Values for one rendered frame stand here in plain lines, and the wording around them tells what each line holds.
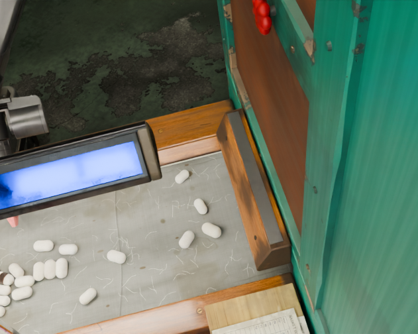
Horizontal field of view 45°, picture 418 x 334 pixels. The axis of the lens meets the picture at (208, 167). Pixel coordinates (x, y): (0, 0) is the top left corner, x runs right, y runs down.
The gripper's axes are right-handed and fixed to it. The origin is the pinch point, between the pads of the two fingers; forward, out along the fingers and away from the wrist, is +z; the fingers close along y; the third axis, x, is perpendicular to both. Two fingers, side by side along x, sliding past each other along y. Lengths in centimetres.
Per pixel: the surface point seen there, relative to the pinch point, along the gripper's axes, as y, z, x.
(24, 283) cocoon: -0.6, 11.1, -0.9
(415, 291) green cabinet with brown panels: 46, 6, -58
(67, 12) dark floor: -11, -84, 176
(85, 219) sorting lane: 10.7, 3.3, 7.6
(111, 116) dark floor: 5, -23, 126
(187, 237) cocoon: 29.7, 9.9, -0.9
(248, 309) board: 37.0, 21.3, -12.7
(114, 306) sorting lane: 14.8, 18.0, -4.7
